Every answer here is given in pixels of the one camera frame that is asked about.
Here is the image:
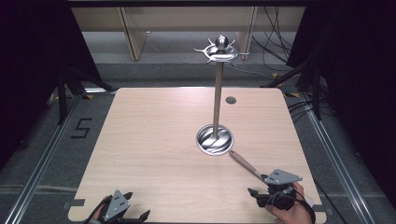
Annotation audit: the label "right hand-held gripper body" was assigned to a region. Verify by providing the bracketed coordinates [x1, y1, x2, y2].
[256, 168, 304, 211]

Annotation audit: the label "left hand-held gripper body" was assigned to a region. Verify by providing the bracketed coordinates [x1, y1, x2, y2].
[102, 189, 134, 224]

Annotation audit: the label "wooden handled utensil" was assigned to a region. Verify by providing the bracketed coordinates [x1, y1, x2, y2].
[229, 150, 268, 183]

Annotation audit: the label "metal utensil rack with hooks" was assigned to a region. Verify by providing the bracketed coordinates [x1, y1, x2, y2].
[192, 34, 251, 157]

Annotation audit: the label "person's left hand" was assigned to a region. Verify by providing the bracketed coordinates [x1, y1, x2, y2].
[92, 195, 111, 223]

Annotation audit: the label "person's right hand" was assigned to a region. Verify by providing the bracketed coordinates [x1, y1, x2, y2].
[264, 181, 316, 224]

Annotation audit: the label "black metal stand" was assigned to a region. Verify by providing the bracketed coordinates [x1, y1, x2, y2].
[55, 64, 117, 126]
[261, 58, 323, 121]

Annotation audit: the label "black curtain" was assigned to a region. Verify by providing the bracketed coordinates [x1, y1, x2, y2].
[285, 0, 396, 202]
[0, 0, 105, 171]

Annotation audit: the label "beige wooden cabinet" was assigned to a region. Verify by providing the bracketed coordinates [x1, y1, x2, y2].
[70, 6, 306, 63]

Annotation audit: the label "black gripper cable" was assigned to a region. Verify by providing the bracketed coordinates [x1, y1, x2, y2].
[267, 186, 317, 224]

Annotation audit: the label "aluminium floor rail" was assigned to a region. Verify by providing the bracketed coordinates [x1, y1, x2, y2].
[2, 92, 86, 224]
[298, 92, 376, 224]

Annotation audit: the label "black floor cables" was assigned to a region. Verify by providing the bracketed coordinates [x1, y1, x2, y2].
[287, 98, 316, 123]

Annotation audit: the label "bundle of black cables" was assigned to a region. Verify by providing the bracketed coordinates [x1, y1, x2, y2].
[251, 6, 297, 64]

